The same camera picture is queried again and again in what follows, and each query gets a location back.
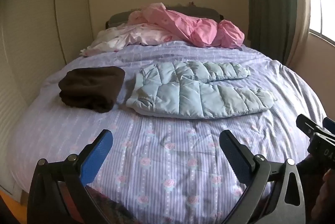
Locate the bright window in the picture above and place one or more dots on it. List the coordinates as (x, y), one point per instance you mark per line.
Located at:
(323, 12)

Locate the white and pink floral sheet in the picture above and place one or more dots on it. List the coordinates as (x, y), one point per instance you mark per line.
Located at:
(130, 37)

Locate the green curtain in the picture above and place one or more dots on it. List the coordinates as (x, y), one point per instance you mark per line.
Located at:
(269, 9)

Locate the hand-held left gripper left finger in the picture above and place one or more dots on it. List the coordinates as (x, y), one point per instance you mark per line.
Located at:
(98, 153)

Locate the dark brown folded cloth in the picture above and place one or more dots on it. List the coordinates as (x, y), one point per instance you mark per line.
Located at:
(91, 88)

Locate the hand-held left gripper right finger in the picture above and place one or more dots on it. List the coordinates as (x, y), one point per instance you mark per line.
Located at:
(235, 156)

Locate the purple striped floral duvet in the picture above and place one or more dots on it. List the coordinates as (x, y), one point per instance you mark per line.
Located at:
(170, 150)

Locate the person's right hand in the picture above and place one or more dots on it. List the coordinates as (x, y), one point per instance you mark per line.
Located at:
(328, 192)

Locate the cream wardrobe doors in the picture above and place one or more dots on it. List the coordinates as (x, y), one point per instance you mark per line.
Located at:
(31, 30)

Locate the pink crumpled quilt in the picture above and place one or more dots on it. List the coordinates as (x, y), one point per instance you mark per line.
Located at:
(193, 27)

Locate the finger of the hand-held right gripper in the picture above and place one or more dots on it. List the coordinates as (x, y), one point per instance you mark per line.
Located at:
(330, 125)
(305, 124)

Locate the light blue quilted pants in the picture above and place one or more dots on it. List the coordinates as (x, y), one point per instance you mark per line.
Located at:
(193, 93)

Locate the grey bed headboard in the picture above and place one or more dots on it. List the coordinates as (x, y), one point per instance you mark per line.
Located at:
(117, 20)

